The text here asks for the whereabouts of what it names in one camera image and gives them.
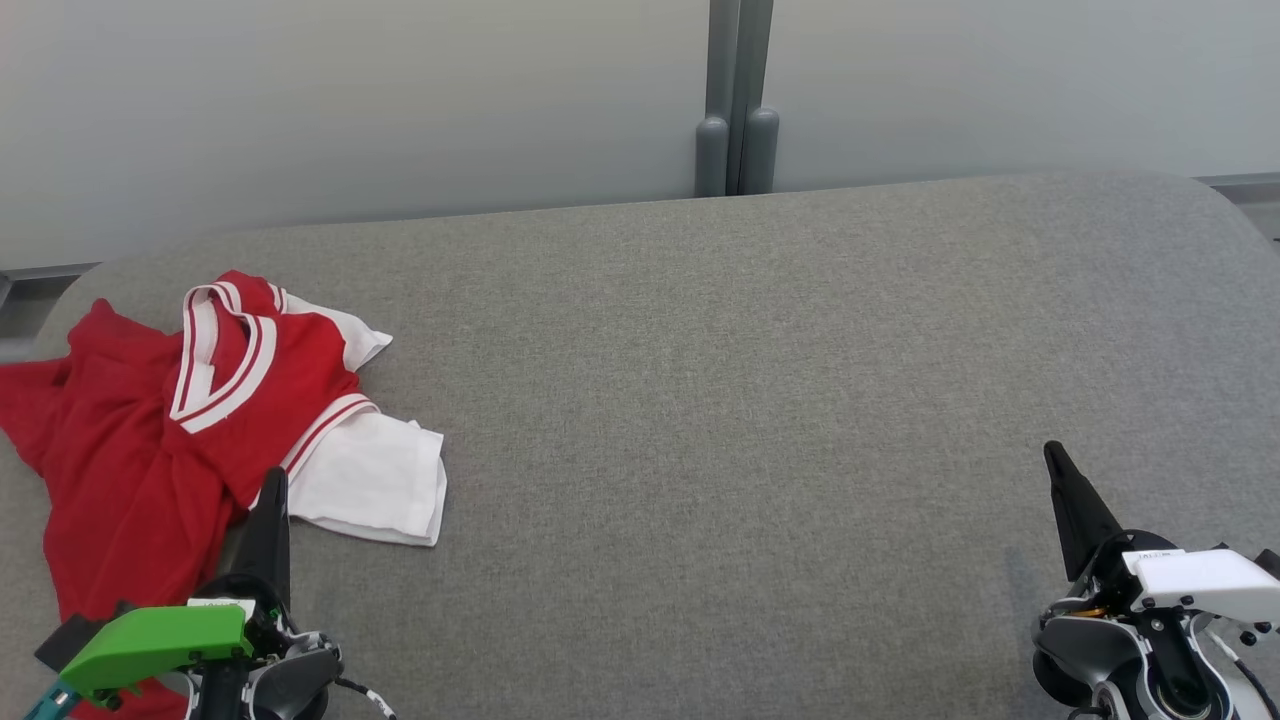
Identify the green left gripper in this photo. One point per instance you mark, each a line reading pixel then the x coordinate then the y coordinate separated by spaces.
pixel 150 640

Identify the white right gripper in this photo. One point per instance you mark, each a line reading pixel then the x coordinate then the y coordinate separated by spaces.
pixel 1200 580

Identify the red shirt with white sleeves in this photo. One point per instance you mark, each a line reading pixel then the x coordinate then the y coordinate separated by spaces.
pixel 270 390

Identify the red shorts with white stripe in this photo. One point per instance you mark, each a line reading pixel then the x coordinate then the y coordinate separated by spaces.
pixel 110 350

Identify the grey fabric sofa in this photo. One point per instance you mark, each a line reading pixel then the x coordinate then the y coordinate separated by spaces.
pixel 750 400

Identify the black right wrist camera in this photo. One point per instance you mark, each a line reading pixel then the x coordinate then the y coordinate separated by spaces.
pixel 1270 562

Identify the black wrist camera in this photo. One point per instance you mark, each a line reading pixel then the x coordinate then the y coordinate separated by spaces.
pixel 65 638
pixel 1270 562

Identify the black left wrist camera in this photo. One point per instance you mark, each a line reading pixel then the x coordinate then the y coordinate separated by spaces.
pixel 65 638

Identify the grey partition post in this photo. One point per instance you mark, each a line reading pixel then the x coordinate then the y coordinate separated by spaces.
pixel 738 100

